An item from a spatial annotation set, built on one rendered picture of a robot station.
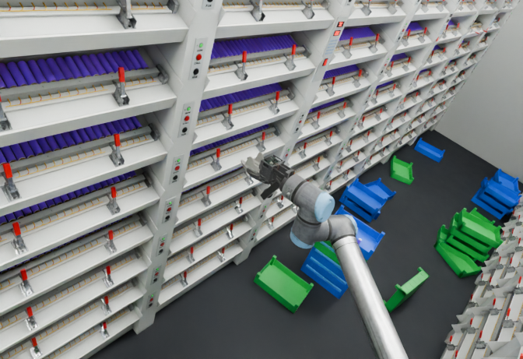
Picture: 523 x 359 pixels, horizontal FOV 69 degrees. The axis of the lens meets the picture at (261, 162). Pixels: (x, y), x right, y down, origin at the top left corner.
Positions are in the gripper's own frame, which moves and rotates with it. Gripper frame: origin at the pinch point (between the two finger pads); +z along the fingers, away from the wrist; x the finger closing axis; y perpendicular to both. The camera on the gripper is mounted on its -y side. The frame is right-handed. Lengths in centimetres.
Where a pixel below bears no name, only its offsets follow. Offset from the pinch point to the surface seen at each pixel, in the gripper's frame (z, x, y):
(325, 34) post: 4, -39, 44
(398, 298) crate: -61, -98, -100
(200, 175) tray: 11.2, 11.9, -8.2
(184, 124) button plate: 5.5, 26.8, 20.1
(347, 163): 21, -152, -65
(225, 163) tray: 11.7, -1.5, -7.9
